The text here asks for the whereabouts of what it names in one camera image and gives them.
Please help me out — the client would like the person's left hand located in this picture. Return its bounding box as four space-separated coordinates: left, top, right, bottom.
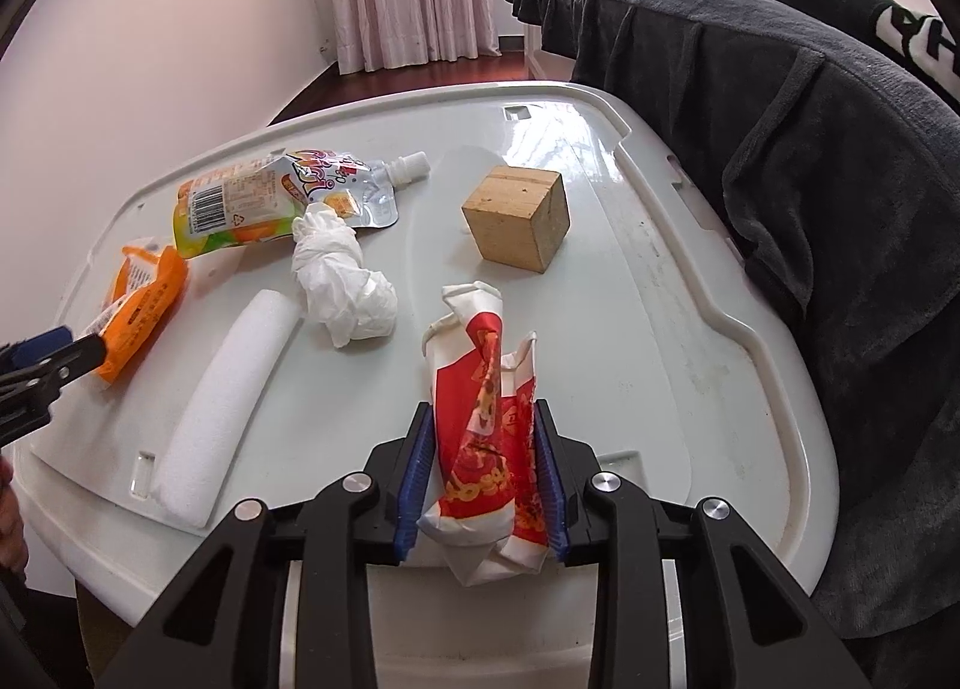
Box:
0 460 31 575

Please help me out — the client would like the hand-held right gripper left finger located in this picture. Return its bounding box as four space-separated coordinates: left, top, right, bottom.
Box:
97 404 436 689

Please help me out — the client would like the grey plastic storage bin lid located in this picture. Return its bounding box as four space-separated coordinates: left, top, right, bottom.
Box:
11 80 841 689

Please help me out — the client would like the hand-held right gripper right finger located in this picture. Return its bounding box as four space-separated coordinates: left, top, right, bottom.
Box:
532 399 872 689

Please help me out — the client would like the colourful drink pouch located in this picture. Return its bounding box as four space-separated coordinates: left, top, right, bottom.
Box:
171 148 431 260

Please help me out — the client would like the white bed frame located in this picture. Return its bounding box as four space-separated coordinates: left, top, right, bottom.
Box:
523 22 575 82

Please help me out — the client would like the wooden block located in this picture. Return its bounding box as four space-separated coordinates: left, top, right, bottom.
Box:
460 165 572 275

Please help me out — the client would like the crumpled white tissue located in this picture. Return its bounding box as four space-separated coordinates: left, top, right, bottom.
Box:
290 201 400 350

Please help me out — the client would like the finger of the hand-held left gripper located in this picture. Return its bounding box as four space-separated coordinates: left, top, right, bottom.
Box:
0 327 76 375
0 335 108 447

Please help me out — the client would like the white foam strip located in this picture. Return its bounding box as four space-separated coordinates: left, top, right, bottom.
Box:
152 288 302 530

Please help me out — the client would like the dark grey towel cloth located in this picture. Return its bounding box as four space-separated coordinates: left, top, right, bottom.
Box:
501 0 960 641

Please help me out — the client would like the orange white plastic packet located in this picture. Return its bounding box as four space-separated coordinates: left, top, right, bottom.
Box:
85 237 190 387

